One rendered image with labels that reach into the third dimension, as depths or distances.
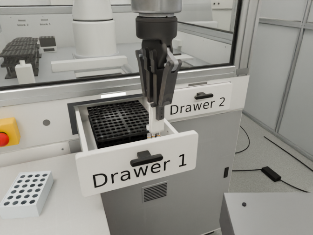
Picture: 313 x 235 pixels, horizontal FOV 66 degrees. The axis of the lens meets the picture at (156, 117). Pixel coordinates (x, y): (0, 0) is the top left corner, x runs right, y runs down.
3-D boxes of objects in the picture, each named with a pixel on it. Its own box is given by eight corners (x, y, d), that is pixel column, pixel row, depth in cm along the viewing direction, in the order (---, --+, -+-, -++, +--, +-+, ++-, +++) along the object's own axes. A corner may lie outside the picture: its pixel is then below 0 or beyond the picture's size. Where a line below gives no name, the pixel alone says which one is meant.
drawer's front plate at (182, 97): (229, 109, 98) (233, 83, 93) (163, 120, 89) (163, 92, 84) (226, 107, 100) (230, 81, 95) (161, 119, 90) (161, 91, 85)
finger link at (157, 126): (162, 100, 51) (164, 101, 51) (162, 129, 54) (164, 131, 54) (150, 104, 50) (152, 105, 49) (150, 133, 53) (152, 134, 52)
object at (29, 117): (243, 108, 103) (249, 75, 97) (-44, 160, 71) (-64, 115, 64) (160, 59, 183) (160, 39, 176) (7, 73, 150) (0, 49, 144)
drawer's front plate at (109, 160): (195, 169, 64) (198, 132, 59) (82, 197, 55) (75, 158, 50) (192, 165, 66) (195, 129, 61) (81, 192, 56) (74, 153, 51)
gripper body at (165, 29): (188, 15, 42) (185, 68, 46) (160, 12, 48) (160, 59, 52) (151, 17, 38) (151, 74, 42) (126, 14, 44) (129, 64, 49)
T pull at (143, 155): (163, 160, 54) (163, 155, 54) (131, 168, 52) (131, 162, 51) (157, 151, 57) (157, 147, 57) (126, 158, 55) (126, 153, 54)
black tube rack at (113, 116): (161, 148, 70) (161, 128, 67) (99, 161, 64) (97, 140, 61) (138, 116, 88) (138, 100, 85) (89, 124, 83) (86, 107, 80)
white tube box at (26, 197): (39, 216, 57) (35, 204, 56) (2, 219, 57) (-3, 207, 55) (53, 181, 68) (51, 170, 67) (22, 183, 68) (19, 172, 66)
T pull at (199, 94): (213, 97, 88) (214, 93, 88) (195, 100, 86) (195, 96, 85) (208, 93, 91) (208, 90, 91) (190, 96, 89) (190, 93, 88)
